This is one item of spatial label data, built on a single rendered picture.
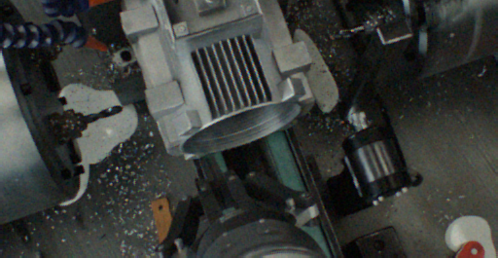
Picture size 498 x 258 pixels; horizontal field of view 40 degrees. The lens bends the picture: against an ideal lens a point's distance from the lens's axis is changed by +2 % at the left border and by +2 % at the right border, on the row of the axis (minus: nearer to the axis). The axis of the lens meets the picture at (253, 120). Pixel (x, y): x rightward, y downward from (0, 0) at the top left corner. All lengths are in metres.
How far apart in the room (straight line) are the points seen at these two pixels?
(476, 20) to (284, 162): 0.30
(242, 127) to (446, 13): 0.30
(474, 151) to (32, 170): 0.66
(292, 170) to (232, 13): 0.25
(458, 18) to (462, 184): 0.36
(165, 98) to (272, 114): 0.17
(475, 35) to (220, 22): 0.29
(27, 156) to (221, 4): 0.26
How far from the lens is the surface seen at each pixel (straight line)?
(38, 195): 0.78
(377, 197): 0.81
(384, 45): 0.63
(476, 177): 1.10
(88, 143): 1.07
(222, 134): 0.90
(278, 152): 0.92
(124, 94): 1.03
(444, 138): 1.10
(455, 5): 0.79
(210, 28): 0.73
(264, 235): 0.41
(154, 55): 0.81
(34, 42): 0.68
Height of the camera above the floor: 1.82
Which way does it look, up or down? 74 degrees down
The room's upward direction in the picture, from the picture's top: 5 degrees clockwise
